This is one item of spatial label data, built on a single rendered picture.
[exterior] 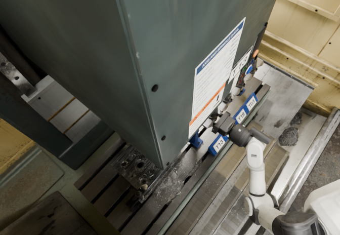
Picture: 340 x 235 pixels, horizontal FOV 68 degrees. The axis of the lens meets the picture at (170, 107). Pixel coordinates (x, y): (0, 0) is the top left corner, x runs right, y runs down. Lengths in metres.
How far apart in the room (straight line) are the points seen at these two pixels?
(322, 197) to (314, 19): 0.91
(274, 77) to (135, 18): 1.64
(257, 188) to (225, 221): 0.40
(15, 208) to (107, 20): 1.80
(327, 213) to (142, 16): 0.90
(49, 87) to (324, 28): 1.36
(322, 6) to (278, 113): 0.69
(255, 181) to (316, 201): 0.27
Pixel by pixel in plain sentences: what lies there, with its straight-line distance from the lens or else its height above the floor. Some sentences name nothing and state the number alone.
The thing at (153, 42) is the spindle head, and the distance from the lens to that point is 0.29.
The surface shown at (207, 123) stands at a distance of 1.15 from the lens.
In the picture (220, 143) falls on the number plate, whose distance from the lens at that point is 1.42.
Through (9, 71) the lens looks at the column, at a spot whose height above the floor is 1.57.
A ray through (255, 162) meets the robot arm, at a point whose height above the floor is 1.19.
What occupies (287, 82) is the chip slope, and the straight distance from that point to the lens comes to 1.85.
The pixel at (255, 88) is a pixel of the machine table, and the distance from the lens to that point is 1.68.
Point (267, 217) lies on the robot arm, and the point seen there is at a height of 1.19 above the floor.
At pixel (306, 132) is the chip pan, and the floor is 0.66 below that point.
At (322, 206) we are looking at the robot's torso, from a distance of 1.03.
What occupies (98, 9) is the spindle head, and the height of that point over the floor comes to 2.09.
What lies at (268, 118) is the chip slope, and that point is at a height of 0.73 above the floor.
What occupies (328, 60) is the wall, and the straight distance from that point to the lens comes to 1.68.
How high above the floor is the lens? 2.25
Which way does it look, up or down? 61 degrees down
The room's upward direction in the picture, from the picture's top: 5 degrees counter-clockwise
